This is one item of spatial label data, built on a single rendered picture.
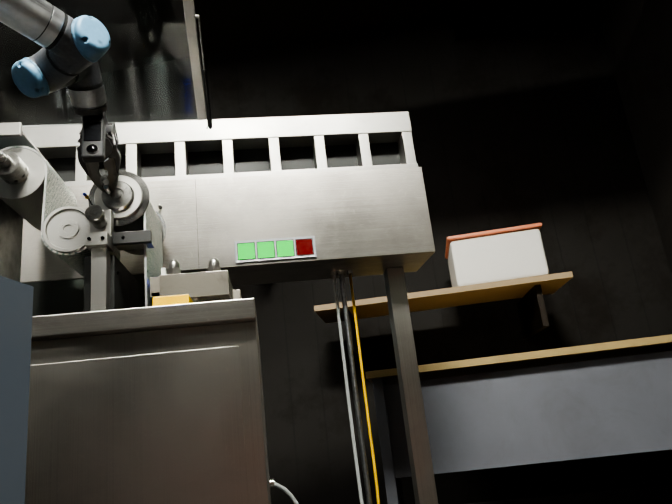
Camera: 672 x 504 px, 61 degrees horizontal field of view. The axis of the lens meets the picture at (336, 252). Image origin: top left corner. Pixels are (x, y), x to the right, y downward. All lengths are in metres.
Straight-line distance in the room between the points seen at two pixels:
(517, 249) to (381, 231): 1.42
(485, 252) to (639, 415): 1.04
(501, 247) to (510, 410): 0.89
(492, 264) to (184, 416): 2.25
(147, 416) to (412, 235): 1.06
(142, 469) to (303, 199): 1.02
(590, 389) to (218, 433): 1.96
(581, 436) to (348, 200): 1.50
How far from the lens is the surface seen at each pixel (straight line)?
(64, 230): 1.54
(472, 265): 3.09
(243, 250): 1.78
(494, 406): 2.68
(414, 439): 1.92
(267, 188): 1.86
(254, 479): 1.12
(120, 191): 1.52
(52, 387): 1.18
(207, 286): 1.39
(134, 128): 2.00
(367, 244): 1.82
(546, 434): 2.72
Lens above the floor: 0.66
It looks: 16 degrees up
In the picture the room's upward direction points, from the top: 7 degrees counter-clockwise
